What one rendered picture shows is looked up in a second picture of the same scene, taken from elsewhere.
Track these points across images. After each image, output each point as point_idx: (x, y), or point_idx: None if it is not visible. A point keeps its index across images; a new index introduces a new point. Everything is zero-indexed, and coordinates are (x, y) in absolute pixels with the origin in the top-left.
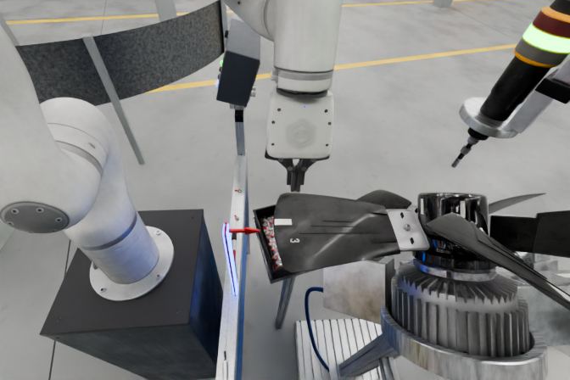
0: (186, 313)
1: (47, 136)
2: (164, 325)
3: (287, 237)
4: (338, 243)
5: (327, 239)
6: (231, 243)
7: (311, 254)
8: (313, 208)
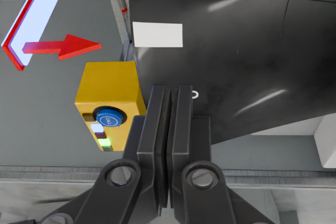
0: None
1: None
2: None
3: (168, 87)
4: (296, 93)
5: (271, 86)
6: None
7: (221, 120)
8: None
